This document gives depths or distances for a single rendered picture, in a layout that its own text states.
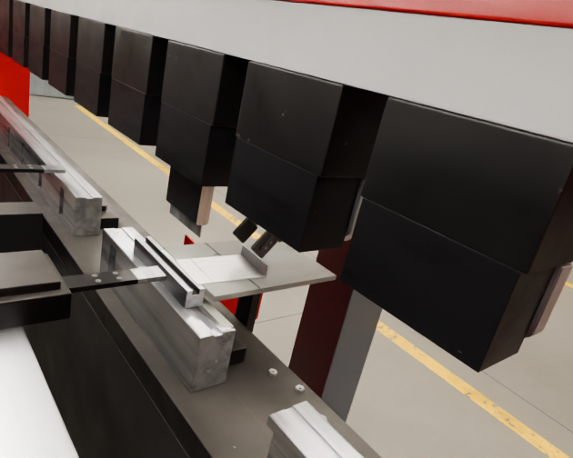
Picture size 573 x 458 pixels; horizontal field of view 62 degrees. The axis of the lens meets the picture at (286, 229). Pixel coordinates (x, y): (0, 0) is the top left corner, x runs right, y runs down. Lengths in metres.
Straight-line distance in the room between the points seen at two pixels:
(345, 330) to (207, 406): 0.86
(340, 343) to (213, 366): 0.86
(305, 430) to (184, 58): 0.49
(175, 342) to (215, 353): 0.07
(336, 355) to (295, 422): 0.99
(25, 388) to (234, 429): 0.27
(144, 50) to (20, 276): 0.37
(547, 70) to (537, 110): 0.02
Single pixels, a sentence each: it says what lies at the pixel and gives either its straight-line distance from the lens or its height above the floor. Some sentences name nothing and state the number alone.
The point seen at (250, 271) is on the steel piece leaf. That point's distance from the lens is 0.82.
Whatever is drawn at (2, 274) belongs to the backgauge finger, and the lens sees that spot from 0.67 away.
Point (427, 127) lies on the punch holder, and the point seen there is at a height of 1.33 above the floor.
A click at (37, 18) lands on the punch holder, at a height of 1.31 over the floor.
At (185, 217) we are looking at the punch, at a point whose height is 1.09.
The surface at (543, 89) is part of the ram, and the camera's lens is 0.34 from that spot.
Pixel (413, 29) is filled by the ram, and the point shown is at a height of 1.39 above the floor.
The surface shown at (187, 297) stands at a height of 0.99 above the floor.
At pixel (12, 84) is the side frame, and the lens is 2.83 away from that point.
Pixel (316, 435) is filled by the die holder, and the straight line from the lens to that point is 0.58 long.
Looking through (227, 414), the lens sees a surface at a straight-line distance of 0.71.
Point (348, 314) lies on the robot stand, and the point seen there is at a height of 0.67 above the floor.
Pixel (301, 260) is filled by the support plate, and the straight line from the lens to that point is 0.91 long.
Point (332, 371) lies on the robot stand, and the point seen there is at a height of 0.45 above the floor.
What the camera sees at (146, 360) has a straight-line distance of 0.79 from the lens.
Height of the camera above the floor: 1.35
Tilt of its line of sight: 19 degrees down
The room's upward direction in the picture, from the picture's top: 13 degrees clockwise
